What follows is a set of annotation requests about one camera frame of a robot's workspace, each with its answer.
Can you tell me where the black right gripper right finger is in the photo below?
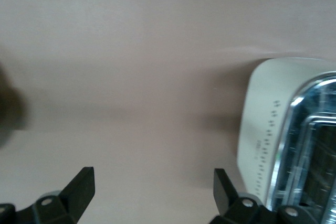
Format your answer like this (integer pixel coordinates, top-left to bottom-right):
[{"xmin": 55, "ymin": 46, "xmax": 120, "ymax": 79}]
[{"xmin": 211, "ymin": 168, "xmax": 317, "ymax": 224}]

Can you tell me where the beige and chrome toaster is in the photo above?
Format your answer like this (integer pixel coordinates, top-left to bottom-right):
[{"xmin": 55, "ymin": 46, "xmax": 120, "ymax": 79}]
[{"xmin": 236, "ymin": 58, "xmax": 336, "ymax": 224}]

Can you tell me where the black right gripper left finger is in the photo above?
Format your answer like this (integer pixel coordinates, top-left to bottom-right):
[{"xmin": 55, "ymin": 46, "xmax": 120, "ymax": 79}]
[{"xmin": 0, "ymin": 166, "xmax": 96, "ymax": 224}]

